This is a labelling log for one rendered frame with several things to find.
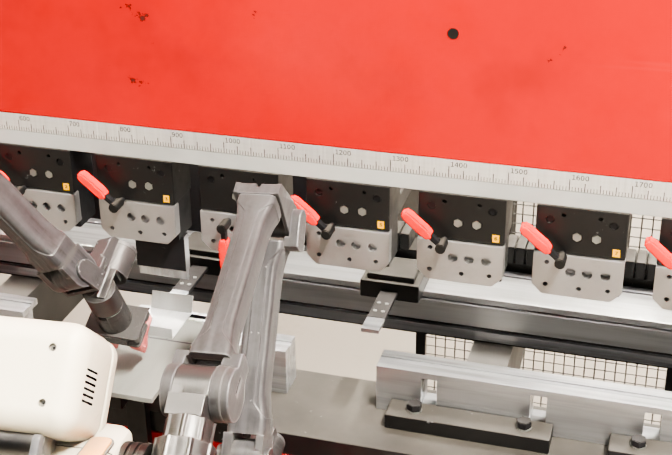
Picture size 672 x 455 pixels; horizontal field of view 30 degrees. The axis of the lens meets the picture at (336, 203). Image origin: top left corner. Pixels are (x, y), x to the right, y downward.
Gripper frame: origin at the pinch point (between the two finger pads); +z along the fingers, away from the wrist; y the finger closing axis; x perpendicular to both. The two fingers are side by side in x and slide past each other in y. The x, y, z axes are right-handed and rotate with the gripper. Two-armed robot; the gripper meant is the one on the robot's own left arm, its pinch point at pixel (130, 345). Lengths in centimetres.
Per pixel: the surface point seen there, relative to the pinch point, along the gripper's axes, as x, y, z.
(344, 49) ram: -39, -36, -41
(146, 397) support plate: 10.3, -7.3, -2.1
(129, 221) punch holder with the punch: -20.4, 4.9, -8.9
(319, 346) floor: -93, 16, 172
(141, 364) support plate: 2.2, -2.2, 2.6
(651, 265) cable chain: -48, -88, 27
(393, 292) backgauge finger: -30, -40, 20
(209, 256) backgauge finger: -31.9, -0.5, 19.4
